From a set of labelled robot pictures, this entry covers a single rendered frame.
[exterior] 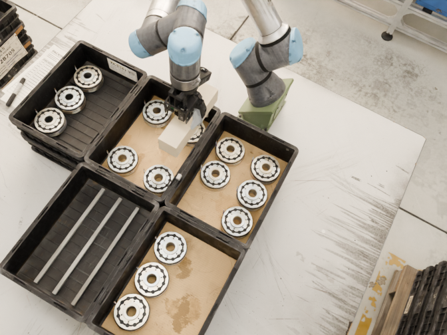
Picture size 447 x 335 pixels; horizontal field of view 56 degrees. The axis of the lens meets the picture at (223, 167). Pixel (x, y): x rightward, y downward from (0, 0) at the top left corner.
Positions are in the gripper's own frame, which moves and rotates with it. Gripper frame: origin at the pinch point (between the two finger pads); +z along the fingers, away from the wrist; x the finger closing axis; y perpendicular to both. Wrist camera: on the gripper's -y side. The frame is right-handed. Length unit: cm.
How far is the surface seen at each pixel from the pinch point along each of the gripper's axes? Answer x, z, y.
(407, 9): 49, 82, -184
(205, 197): 13.4, 25.7, 10.8
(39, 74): -75, 39, -4
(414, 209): 105, 109, -73
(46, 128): -46, 23, 19
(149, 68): -39, 39, -31
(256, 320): 48, 39, 35
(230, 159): 13.9, 22.8, -4.7
